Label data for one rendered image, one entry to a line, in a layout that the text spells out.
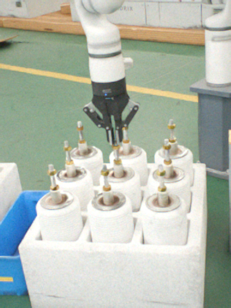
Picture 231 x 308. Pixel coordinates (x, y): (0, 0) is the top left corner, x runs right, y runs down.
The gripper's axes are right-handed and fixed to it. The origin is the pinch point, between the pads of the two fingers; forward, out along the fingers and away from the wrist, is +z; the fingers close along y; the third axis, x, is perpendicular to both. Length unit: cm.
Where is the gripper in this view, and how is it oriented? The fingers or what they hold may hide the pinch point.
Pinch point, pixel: (114, 136)
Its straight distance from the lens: 110.8
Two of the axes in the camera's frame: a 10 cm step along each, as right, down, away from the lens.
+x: 1.9, -4.5, 8.7
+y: 9.8, -0.1, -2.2
